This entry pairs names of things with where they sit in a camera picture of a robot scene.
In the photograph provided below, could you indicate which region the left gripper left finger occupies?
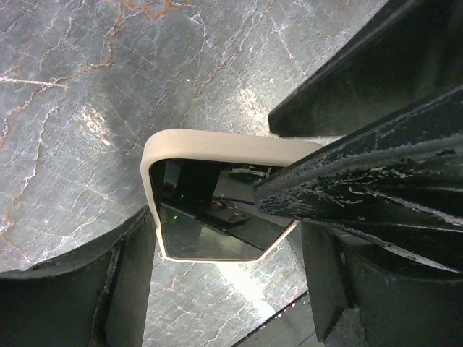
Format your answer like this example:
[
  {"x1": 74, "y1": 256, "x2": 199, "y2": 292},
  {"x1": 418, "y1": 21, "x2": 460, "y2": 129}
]
[{"x1": 1, "y1": 207, "x2": 156, "y2": 346}]

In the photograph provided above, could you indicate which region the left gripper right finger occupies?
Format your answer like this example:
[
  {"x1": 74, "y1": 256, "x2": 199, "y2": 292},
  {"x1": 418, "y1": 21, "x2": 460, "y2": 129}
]
[{"x1": 254, "y1": 86, "x2": 462, "y2": 346}]

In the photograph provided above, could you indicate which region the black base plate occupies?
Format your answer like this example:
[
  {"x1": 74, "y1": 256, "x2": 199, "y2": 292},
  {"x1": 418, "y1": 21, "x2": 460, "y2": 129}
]
[{"x1": 234, "y1": 291, "x2": 324, "y2": 347}]

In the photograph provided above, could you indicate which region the phone with beige case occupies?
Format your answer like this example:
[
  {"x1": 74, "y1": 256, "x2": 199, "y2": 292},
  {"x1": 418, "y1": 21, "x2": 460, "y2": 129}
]
[{"x1": 140, "y1": 129, "x2": 320, "y2": 263}]

